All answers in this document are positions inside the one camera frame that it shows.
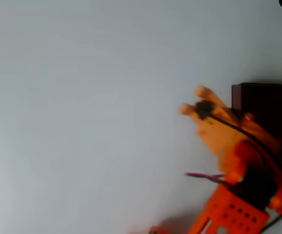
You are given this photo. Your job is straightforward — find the dark brown box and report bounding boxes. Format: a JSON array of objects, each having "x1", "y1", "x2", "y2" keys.
[{"x1": 231, "y1": 82, "x2": 282, "y2": 163}]

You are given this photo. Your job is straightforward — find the small black gripper camera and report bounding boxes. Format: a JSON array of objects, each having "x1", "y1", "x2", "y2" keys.
[{"x1": 194, "y1": 99, "x2": 217, "y2": 122}]

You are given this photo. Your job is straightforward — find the black camera cable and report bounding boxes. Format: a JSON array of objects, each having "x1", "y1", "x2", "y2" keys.
[{"x1": 209, "y1": 114, "x2": 282, "y2": 231}]

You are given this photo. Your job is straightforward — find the red and purple servo wires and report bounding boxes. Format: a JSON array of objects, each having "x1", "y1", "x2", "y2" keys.
[{"x1": 184, "y1": 172, "x2": 227, "y2": 183}]

